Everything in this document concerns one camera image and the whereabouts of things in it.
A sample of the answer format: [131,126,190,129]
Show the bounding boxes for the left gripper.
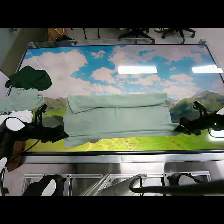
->
[40,124,70,144]

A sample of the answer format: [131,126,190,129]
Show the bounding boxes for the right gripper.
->
[174,114,218,137]

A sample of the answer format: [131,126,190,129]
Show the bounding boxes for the pale green T-shirt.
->
[62,92,180,150]

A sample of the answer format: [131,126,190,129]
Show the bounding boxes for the white garment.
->
[0,109,35,126]

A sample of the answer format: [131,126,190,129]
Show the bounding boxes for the brown garment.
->
[5,139,27,173]

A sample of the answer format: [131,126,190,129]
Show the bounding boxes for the pale green garment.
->
[0,87,46,115]

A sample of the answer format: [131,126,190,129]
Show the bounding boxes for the dark green garment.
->
[4,65,53,92]

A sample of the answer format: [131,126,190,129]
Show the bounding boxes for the black office chair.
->
[117,27,156,45]
[161,27,197,44]

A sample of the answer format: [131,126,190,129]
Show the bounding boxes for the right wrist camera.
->
[192,99,210,118]

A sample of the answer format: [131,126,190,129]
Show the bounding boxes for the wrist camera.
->
[34,103,48,125]
[192,99,210,118]

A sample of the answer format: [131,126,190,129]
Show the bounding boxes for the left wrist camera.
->
[34,103,48,125]

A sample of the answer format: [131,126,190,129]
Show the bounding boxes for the black cable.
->
[128,174,224,196]

